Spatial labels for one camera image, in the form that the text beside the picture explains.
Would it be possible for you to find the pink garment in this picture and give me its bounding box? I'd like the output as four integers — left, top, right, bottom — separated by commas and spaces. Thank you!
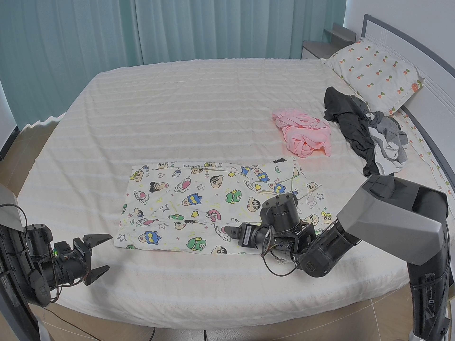
272, 108, 333, 159

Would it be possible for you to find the blue-green curtain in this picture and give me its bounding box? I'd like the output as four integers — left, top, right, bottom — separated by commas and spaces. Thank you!
0, 0, 143, 131
133, 0, 350, 65

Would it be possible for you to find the white printed pyjama top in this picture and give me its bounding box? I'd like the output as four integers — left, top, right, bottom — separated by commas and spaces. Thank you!
114, 157, 337, 257

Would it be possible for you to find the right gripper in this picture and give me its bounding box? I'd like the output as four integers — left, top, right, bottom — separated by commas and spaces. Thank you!
222, 222, 271, 250

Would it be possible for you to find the bed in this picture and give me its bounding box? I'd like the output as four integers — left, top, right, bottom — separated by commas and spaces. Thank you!
11, 13, 455, 329

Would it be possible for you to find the grey bedside table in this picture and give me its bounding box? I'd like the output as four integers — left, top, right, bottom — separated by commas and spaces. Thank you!
302, 23, 357, 60

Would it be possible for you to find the pile of clothes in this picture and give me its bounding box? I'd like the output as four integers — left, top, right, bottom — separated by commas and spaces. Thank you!
323, 86, 409, 178

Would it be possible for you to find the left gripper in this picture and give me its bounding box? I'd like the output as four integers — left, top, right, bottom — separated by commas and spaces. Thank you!
56, 233, 114, 288

